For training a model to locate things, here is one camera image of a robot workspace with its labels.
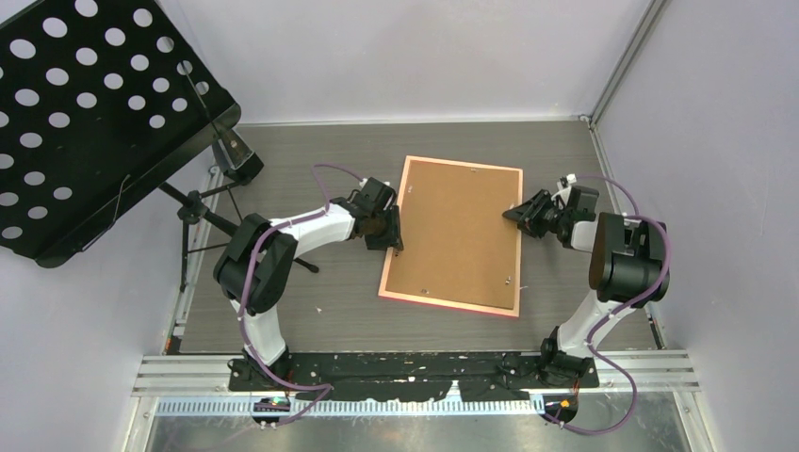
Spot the black mounting base plate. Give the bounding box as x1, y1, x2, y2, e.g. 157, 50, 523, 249
227, 350, 600, 404

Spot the orange wooden picture frame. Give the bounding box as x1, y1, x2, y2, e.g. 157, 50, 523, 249
378, 154, 526, 319

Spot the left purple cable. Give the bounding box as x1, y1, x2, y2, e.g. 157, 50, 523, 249
236, 163, 367, 428

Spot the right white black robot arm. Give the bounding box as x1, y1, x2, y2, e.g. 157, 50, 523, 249
502, 181, 669, 387

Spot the black perforated music stand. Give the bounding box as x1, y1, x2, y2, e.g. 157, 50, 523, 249
1, 1, 268, 268

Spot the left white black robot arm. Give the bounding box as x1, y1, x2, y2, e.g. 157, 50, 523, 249
213, 178, 403, 390

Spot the aluminium rail front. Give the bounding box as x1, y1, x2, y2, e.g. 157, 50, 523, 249
131, 349, 699, 397

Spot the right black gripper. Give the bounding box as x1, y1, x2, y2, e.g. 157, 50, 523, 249
503, 189, 570, 239

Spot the purple cable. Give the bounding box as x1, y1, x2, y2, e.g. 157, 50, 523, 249
236, 163, 367, 428
543, 174, 674, 438

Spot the aluminium corner profile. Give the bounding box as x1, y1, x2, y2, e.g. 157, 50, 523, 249
580, 0, 671, 131

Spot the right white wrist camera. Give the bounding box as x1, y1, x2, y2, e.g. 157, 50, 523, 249
551, 173, 577, 204

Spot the brown backing board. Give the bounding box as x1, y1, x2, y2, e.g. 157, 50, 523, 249
385, 158, 523, 311

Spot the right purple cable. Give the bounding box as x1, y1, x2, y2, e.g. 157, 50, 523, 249
543, 174, 674, 438

